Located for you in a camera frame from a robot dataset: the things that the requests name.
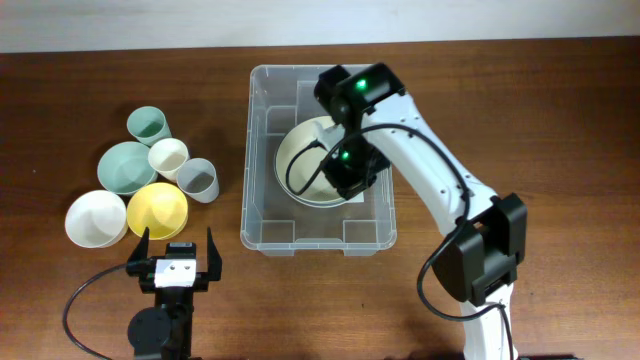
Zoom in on black cable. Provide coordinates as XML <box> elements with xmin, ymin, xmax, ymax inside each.
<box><xmin>62</xmin><ymin>263</ymin><xmax>129</xmax><ymax>360</ymax></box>
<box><xmin>284</xmin><ymin>123</ymin><xmax>516</xmax><ymax>360</ymax></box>

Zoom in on white label in bin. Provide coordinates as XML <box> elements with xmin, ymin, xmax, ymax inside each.
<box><xmin>347</xmin><ymin>192</ymin><xmax>364</xmax><ymax>203</ymax></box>

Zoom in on beige plate in bin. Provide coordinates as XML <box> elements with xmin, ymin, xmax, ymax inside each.
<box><xmin>277</xmin><ymin>170</ymin><xmax>360</xmax><ymax>208</ymax></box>

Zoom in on cream plastic cup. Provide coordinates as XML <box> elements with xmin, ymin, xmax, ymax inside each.
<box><xmin>148</xmin><ymin>138</ymin><xmax>190</xmax><ymax>182</ymax></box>

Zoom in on right black cable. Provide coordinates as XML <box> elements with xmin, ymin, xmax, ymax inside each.
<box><xmin>284</xmin><ymin>123</ymin><xmax>516</xmax><ymax>360</ymax></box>

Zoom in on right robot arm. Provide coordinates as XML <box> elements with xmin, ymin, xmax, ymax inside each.
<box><xmin>314</xmin><ymin>63</ymin><xmax>527</xmax><ymax>359</ymax></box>

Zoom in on cream white plate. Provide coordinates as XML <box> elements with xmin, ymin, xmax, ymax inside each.
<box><xmin>274</xmin><ymin>116</ymin><xmax>334</xmax><ymax>196</ymax></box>

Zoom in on yellow bowl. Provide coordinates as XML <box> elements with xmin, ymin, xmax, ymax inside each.
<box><xmin>126</xmin><ymin>182</ymin><xmax>189</xmax><ymax>240</ymax></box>

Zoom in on clear plastic storage bin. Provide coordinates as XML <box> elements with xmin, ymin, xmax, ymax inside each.
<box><xmin>240</xmin><ymin>65</ymin><xmax>397</xmax><ymax>256</ymax></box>

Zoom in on green bowl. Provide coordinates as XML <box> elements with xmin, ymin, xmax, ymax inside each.
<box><xmin>97</xmin><ymin>141</ymin><xmax>158</xmax><ymax>196</ymax></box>

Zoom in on left black cable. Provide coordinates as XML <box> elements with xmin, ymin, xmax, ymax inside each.
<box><xmin>62</xmin><ymin>263</ymin><xmax>129</xmax><ymax>360</ymax></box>

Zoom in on grey plastic cup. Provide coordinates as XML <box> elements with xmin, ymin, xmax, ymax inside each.
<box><xmin>177</xmin><ymin>158</ymin><xmax>220</xmax><ymax>203</ymax></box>

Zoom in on green plastic cup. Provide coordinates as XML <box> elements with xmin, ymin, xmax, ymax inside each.
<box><xmin>126</xmin><ymin>106</ymin><xmax>172</xmax><ymax>147</ymax></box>

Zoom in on white bowl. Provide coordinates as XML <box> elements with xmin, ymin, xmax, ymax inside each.
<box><xmin>65</xmin><ymin>190</ymin><xmax>128</xmax><ymax>249</ymax></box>

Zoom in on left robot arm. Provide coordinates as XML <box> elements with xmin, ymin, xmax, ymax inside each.
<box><xmin>125</xmin><ymin>229</ymin><xmax>222</xmax><ymax>360</ymax></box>

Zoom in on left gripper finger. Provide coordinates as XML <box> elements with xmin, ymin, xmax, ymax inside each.
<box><xmin>128</xmin><ymin>227</ymin><xmax>150</xmax><ymax>263</ymax></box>
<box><xmin>207</xmin><ymin>227</ymin><xmax>222</xmax><ymax>281</ymax></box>

